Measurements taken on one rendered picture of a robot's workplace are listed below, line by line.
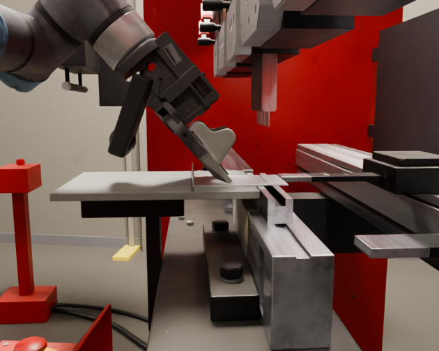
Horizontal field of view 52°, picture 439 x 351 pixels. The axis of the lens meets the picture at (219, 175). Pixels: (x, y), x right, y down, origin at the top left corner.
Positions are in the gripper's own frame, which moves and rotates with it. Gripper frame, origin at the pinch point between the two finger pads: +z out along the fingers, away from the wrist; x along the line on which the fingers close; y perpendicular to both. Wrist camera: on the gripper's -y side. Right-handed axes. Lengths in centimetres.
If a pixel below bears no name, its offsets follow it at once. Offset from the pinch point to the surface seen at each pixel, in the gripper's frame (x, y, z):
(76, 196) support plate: -7.7, -14.8, -10.8
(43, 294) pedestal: 165, -120, 15
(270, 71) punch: -3.7, 14.2, -6.8
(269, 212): -12.4, 2.3, 5.1
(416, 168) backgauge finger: -3.7, 21.6, 16.4
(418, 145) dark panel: 52, 42, 37
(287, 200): -12.4, 4.8, 5.4
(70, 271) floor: 227, -130, 22
